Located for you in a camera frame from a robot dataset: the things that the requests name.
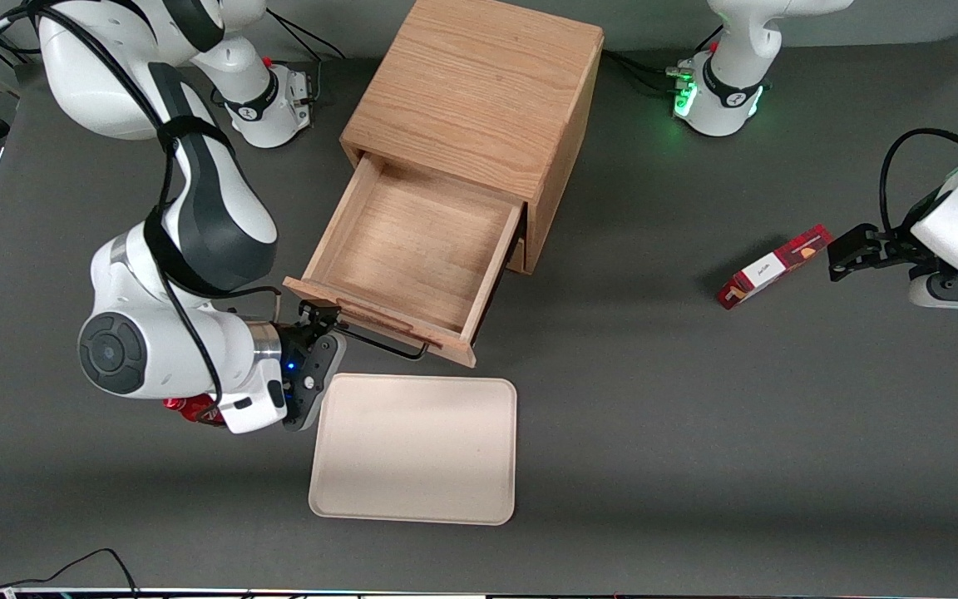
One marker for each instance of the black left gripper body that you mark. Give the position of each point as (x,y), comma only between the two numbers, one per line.
(896,246)

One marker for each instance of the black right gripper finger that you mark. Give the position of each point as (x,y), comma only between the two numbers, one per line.
(328,319)
(310,313)

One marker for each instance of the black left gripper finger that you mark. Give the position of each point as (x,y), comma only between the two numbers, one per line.
(861,236)
(849,259)

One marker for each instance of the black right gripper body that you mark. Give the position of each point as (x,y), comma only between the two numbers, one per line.
(293,343)

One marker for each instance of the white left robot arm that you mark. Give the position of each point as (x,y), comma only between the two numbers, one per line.
(737,91)

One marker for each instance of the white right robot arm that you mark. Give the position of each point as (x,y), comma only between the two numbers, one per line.
(213,208)

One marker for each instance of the wooden drawer front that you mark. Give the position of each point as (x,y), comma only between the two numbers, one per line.
(517,256)

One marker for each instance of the wooden drawer cabinet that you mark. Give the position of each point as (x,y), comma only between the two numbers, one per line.
(479,83)

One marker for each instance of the red and white snack box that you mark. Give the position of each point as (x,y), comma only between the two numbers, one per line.
(766,270)

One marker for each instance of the red bottle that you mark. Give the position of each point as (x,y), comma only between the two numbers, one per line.
(192,408)

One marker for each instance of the beige plastic tray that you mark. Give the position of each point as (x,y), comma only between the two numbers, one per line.
(412,449)

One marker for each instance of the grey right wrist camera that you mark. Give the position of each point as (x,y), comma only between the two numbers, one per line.
(325,366)

